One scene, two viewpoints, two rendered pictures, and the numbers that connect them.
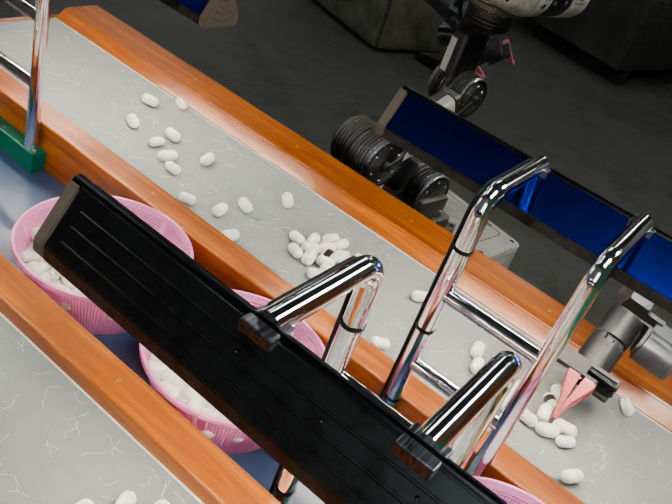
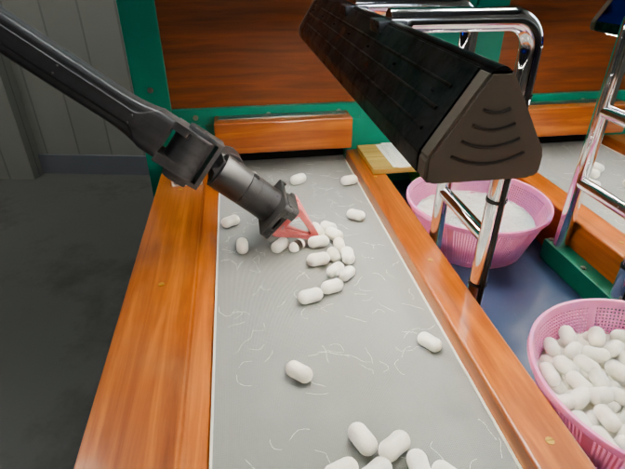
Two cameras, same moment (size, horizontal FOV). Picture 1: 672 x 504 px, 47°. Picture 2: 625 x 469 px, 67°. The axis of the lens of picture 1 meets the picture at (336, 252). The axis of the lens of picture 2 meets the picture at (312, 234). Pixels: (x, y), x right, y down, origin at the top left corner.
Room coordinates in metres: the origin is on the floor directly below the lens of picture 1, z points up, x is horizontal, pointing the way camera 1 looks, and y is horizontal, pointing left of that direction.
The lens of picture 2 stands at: (1.31, 0.16, 1.17)
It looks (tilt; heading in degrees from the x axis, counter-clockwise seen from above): 31 degrees down; 235
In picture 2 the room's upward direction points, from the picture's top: straight up
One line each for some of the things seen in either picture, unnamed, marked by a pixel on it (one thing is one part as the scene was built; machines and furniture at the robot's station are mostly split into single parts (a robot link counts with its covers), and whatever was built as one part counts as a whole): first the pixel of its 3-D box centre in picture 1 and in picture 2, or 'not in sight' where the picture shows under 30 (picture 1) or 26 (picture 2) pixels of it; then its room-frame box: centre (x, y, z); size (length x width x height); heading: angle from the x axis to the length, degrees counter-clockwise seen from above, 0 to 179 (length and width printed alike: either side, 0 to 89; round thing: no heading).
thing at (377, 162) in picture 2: not in sight; (434, 154); (0.50, -0.51, 0.77); 0.33 x 0.15 x 0.01; 154
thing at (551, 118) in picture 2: not in sight; (564, 117); (0.17, -0.41, 0.83); 0.30 x 0.06 x 0.07; 154
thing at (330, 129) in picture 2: not in sight; (284, 131); (0.79, -0.71, 0.83); 0.30 x 0.06 x 0.07; 154
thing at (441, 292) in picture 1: (498, 336); (416, 180); (0.85, -0.25, 0.90); 0.20 x 0.19 x 0.45; 64
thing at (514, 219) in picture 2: not in sight; (472, 224); (0.60, -0.32, 0.71); 0.22 x 0.22 x 0.06
